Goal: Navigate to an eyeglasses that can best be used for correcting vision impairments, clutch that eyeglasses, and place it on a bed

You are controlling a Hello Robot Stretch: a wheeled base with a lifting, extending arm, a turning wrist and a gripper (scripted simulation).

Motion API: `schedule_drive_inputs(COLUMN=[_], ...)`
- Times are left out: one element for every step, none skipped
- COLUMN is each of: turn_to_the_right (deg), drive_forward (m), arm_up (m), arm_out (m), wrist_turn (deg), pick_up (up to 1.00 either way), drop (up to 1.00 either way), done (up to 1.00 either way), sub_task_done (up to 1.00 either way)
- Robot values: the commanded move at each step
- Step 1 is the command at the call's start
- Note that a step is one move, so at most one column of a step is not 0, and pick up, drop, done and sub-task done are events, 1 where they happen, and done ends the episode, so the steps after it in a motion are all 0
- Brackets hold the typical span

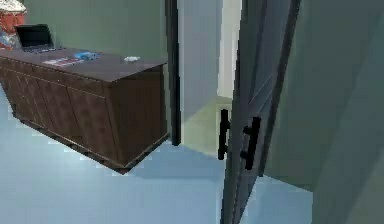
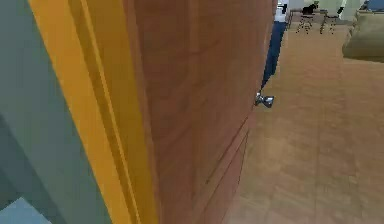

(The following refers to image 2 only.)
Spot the brown wooden room door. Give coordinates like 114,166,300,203
121,0,279,224

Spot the silver door knob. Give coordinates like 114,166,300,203
254,91,276,109

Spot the dark wooden chair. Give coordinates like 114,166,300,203
319,6,345,35
295,3,318,35

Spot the brown dining table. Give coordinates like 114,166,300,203
287,8,329,30

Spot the yellow door frame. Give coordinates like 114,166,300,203
27,0,160,224

